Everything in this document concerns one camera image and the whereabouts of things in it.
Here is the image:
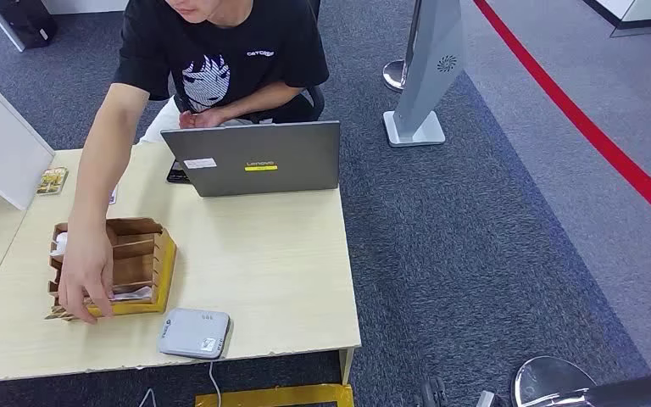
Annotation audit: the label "person's right hand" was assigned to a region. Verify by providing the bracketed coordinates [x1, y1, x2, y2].
[57, 221, 116, 326]

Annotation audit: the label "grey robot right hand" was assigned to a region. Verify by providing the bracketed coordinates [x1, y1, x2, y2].
[413, 376, 449, 407]

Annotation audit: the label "person's left hand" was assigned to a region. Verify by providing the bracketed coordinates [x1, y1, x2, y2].
[178, 109, 225, 131]

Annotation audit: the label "yellow printed room key card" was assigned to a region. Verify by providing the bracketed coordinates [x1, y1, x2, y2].
[44, 303, 88, 322]
[36, 165, 70, 197]

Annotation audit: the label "wooden card organizer box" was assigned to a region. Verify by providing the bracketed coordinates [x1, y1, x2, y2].
[47, 217, 178, 319]

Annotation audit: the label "person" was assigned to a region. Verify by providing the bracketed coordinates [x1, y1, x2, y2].
[57, 0, 330, 326]

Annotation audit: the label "grey card reader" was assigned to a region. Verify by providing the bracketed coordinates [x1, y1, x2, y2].
[158, 307, 231, 360]

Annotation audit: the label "white tissue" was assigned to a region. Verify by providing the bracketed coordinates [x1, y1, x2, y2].
[51, 231, 70, 259]

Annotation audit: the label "white cards in sleeve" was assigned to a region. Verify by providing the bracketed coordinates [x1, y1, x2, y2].
[108, 286, 153, 304]

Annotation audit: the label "black smartphone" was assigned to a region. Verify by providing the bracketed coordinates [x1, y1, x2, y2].
[165, 159, 192, 186]

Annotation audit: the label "grey laptop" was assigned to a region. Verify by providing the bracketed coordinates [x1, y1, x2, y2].
[160, 120, 342, 198]

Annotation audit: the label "white monitor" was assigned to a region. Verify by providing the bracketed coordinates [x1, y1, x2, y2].
[0, 76, 56, 211]

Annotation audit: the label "black bag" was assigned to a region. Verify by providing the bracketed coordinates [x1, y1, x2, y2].
[0, 0, 58, 50]

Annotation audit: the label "grey kiosk stand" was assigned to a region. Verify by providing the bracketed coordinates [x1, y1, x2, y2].
[382, 0, 466, 148]

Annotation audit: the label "red barrier belt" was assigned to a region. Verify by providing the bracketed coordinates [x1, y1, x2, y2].
[472, 0, 651, 237]

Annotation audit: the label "white and black counter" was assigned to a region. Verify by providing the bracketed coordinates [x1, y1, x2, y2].
[581, 0, 651, 39]

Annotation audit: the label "chrome stanchion with black post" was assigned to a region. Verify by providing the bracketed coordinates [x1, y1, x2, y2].
[510, 355, 651, 407]

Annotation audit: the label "yellow floor tape frame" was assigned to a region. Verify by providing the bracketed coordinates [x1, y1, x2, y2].
[194, 383, 355, 407]

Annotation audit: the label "white card reader cable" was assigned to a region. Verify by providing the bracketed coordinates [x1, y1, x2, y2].
[209, 360, 223, 407]

